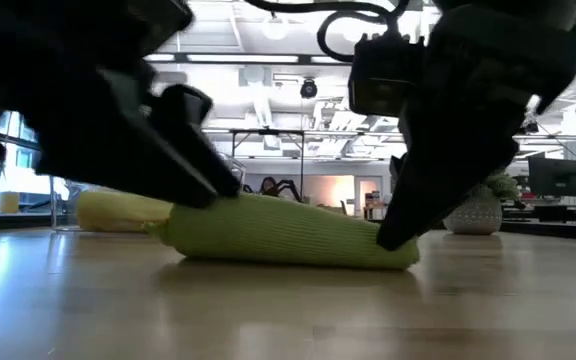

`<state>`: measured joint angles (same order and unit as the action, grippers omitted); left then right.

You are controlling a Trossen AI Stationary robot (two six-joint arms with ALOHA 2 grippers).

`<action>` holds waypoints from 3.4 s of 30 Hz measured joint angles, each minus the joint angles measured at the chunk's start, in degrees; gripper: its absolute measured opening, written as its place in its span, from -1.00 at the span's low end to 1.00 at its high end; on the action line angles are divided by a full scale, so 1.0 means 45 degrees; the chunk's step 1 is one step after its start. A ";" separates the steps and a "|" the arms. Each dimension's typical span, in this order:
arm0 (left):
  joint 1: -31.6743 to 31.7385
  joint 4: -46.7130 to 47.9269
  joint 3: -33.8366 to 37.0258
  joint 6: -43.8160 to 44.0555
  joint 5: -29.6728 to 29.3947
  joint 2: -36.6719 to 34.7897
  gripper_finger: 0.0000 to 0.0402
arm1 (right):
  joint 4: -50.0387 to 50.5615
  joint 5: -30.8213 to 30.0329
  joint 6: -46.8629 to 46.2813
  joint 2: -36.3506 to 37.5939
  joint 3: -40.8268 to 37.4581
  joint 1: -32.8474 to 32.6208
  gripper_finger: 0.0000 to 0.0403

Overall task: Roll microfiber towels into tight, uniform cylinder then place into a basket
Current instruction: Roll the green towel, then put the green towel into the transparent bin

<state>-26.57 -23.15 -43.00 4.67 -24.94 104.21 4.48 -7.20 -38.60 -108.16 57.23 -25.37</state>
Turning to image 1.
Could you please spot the black overhead rig camera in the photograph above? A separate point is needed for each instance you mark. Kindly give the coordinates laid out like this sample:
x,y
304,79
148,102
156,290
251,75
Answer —
x,y
308,89

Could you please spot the yellow microfiber towel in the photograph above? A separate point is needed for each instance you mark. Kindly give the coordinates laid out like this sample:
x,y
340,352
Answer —
x,y
118,210

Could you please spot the black overhead crossbar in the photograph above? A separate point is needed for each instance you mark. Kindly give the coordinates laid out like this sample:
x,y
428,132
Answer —
x,y
248,58

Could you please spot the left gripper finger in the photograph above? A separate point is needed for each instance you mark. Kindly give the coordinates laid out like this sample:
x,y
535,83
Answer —
x,y
133,165
193,135

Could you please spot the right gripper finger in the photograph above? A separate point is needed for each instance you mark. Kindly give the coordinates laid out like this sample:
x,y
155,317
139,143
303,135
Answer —
x,y
397,170
443,190

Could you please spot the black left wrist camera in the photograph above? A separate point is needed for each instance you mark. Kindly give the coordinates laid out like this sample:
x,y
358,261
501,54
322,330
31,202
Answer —
x,y
165,20

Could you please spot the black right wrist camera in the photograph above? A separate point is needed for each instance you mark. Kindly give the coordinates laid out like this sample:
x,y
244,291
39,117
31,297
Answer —
x,y
385,75

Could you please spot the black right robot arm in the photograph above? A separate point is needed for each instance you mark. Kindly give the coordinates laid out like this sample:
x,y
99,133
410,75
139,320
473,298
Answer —
x,y
513,7

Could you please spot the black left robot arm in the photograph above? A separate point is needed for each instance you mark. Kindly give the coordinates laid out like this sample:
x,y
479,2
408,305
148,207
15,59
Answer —
x,y
68,20

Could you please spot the black computer monitor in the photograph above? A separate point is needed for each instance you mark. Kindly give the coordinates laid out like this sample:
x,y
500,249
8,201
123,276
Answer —
x,y
555,177

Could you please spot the black background rig frame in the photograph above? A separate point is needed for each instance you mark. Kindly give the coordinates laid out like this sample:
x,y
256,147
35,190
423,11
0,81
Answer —
x,y
302,150

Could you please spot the black background chair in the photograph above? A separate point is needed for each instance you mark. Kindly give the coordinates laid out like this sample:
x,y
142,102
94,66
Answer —
x,y
278,187

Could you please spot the green microfiber towel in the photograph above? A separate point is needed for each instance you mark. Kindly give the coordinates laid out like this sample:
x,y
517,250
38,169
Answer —
x,y
278,230

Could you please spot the artificial green potted plant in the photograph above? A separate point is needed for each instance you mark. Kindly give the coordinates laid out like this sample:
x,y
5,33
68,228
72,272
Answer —
x,y
478,212

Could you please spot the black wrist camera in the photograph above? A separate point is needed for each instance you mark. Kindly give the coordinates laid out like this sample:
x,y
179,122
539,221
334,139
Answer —
x,y
385,75
165,20

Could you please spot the large glass window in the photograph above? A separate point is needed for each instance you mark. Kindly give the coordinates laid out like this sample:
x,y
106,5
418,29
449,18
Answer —
x,y
18,160

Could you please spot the small background table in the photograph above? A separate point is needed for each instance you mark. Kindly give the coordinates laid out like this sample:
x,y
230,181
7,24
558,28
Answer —
x,y
374,202

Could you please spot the yellow cup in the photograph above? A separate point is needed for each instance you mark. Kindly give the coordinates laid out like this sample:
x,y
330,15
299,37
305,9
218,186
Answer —
x,y
9,202

